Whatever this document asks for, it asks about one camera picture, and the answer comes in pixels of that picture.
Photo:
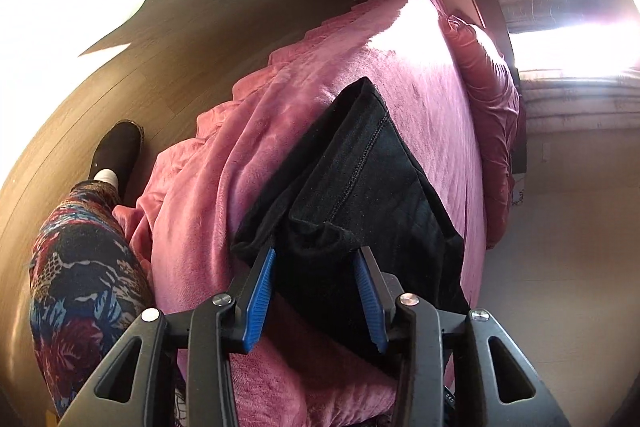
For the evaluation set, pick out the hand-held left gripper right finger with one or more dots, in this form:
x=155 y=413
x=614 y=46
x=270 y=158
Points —
x=369 y=302

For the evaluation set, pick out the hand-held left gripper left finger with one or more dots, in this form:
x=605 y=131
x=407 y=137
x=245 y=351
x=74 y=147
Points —
x=259 y=292

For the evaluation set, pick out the black pants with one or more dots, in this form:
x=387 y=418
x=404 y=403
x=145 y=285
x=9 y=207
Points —
x=360 y=187

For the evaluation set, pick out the person's floral trouser leg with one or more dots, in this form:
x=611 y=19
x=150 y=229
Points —
x=80 y=287

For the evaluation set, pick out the person's white sock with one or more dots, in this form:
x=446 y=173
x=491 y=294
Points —
x=106 y=177

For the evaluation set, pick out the pink fleece blanket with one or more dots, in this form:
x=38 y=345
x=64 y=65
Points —
x=300 y=97

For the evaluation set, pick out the person's black shoe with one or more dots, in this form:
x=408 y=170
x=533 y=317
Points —
x=120 y=147

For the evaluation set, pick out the pink pillow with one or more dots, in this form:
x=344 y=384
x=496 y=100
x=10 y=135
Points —
x=492 y=107

